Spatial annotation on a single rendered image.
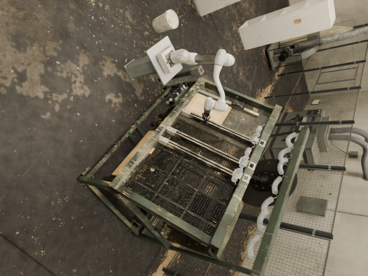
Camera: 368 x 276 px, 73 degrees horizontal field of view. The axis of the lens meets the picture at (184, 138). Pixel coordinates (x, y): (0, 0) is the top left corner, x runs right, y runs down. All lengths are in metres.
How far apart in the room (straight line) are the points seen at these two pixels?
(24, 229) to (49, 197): 0.41
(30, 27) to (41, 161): 1.55
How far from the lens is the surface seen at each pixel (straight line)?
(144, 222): 3.32
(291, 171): 3.41
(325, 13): 6.61
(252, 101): 3.84
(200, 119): 3.37
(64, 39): 3.71
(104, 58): 3.91
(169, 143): 3.07
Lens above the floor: 3.21
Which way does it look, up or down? 41 degrees down
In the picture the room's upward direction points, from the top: 90 degrees clockwise
